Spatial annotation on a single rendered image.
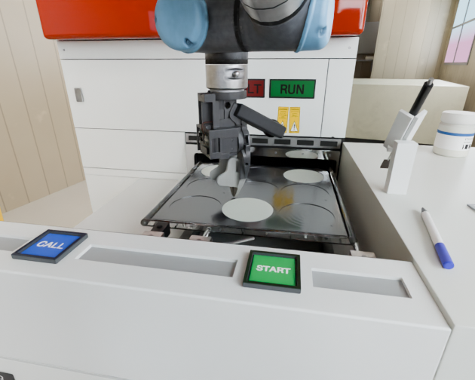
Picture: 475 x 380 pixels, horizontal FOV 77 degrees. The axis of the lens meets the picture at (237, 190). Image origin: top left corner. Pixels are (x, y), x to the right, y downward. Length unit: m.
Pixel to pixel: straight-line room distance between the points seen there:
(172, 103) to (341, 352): 0.75
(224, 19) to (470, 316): 0.40
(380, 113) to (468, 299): 4.65
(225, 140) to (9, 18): 2.81
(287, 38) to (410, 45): 6.96
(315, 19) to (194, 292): 0.32
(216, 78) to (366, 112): 4.47
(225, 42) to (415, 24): 6.99
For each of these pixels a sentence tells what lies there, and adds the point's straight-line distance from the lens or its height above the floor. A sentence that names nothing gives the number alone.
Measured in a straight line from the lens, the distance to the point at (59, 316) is 0.40.
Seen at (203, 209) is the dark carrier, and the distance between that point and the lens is 0.59.
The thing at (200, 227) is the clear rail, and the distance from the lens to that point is 0.52.
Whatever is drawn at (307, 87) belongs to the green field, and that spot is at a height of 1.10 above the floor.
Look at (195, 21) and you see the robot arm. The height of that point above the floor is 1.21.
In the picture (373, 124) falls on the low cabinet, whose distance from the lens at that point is 4.97.
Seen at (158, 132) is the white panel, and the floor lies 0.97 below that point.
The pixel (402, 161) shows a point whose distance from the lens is 0.53.
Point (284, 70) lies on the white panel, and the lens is 0.83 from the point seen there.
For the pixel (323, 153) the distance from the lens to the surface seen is 0.86.
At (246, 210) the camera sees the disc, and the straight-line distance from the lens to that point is 0.57.
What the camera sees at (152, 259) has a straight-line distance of 0.36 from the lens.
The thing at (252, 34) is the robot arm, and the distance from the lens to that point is 0.41.
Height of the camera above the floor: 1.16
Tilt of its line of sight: 23 degrees down
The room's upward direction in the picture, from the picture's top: straight up
